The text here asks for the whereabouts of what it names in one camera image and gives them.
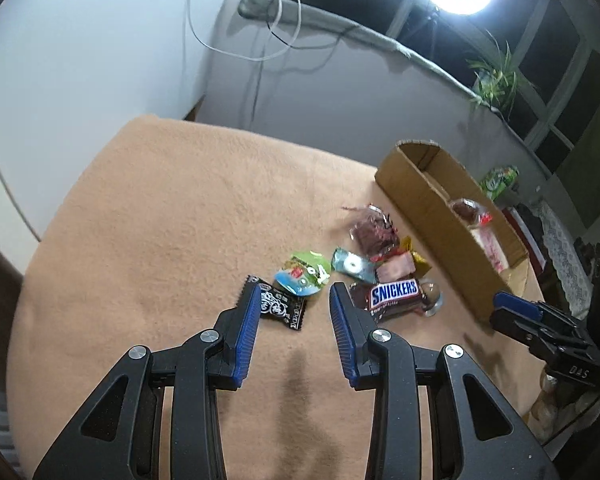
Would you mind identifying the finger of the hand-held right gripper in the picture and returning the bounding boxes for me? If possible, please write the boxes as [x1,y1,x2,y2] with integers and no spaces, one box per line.
[489,309,548,356]
[493,291,543,322]

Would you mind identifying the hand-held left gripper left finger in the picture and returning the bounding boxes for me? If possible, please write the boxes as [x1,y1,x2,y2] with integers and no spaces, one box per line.
[32,282,263,480]

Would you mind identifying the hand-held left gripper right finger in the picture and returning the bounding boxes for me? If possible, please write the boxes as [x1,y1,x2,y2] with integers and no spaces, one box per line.
[328,282,563,480]

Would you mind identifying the black snack packet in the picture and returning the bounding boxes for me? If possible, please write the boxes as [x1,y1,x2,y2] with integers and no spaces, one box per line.
[235,275,308,332]

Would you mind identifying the brown chocolate bar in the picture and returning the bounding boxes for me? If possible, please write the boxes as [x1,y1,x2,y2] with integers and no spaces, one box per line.
[349,277,428,322]

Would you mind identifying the round green blue snack packet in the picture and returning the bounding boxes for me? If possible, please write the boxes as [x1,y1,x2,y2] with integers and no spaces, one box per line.
[274,251,332,295]

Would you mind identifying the teal snack packet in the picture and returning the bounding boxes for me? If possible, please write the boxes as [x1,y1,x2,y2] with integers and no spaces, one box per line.
[331,247,378,281]

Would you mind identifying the pink candy packet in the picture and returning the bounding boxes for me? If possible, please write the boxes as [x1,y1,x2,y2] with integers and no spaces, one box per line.
[375,252,417,283]

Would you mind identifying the clear chocolate candy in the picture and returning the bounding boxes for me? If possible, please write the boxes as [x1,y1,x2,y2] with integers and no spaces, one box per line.
[420,280,443,317]

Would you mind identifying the clear bag of red snacks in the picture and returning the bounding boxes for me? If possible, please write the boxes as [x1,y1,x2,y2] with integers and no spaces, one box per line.
[342,202,401,256]

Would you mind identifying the yellow snack wrapper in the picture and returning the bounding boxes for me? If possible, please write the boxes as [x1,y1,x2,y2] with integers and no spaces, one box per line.
[400,236,431,276]

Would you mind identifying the cardboard box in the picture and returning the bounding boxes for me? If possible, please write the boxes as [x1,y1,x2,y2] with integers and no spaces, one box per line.
[375,140,531,323]

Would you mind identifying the white lace cloth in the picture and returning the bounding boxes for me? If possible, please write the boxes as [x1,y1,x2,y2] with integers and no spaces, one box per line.
[537,200,588,291]

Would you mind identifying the clear wrapped bread package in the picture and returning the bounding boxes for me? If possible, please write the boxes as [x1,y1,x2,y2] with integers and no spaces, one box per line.
[447,197,493,228]

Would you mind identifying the green snack bag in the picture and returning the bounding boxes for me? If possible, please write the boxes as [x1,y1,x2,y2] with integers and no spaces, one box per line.
[480,165,520,200]

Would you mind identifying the olive curtain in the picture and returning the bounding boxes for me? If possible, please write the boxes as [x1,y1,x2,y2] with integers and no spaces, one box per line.
[555,65,600,231]

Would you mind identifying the potted green plant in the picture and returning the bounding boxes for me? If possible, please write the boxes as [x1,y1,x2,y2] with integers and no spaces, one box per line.
[465,30,523,116]

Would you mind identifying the grey windowsill cloth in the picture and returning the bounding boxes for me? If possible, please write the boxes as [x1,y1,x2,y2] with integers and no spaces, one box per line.
[237,0,481,101]

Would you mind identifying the white framed window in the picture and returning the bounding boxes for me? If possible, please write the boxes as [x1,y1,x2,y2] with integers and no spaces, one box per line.
[285,0,600,161]

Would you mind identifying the black cable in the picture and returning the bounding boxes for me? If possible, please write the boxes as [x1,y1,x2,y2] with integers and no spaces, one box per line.
[265,0,353,61]

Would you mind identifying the white cable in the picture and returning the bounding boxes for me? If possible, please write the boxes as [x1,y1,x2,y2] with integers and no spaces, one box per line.
[182,0,303,63]

